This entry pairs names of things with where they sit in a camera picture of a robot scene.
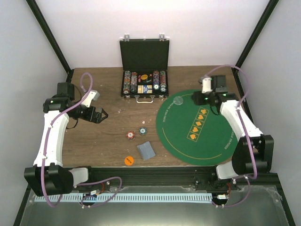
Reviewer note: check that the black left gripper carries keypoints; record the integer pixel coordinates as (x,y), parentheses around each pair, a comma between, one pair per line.
(97,120)

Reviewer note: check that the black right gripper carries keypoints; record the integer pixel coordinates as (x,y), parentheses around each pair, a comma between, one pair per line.
(196,96)

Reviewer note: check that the clear dealer button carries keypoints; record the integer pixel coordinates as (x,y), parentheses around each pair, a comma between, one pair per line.
(178,100)

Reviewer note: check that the red poker chip stack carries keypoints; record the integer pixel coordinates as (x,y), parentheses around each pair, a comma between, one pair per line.
(131,135)

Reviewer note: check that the blue poker chip stack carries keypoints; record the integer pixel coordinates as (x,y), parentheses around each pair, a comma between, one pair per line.
(142,131)

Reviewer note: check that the orange big blind button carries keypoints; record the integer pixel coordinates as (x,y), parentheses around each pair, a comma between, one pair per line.
(129,161)

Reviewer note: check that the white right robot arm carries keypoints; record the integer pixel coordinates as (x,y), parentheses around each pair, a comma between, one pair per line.
(254,150)

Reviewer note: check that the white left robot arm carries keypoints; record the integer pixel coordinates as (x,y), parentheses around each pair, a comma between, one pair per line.
(47,173)

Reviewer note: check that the round green poker mat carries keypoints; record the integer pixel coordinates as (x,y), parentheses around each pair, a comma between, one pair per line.
(194,134)

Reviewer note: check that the chip row far right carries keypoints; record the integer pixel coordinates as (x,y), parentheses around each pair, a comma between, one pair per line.
(162,79)

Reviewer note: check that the chip row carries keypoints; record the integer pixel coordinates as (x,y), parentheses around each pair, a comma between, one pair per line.
(126,82)
(133,82)
(156,81)
(162,79)

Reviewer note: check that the chip row far left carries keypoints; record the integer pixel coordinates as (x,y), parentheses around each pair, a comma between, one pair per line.
(126,82)

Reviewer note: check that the boxed card decks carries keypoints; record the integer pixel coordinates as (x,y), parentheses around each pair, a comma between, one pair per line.
(144,89)

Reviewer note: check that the grey playing card deck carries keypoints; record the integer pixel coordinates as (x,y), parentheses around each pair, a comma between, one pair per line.
(146,151)

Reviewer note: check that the yellow dealer chip in case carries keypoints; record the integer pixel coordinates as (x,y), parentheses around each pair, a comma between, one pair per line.
(144,77)

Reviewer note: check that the black poker chip case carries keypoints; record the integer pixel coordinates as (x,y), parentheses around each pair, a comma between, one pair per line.
(144,56)

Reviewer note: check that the light blue slotted strip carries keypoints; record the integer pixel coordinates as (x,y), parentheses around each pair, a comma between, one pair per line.
(140,197)

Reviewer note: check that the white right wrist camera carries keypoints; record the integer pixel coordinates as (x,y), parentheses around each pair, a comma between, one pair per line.
(206,84)

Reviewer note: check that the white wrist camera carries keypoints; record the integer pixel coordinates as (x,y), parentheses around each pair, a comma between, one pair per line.
(93,95)
(206,84)

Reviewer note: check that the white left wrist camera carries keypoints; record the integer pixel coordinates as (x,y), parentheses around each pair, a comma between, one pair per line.
(93,95)

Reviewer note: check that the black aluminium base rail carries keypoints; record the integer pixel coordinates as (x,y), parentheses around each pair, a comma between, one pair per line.
(203,178)

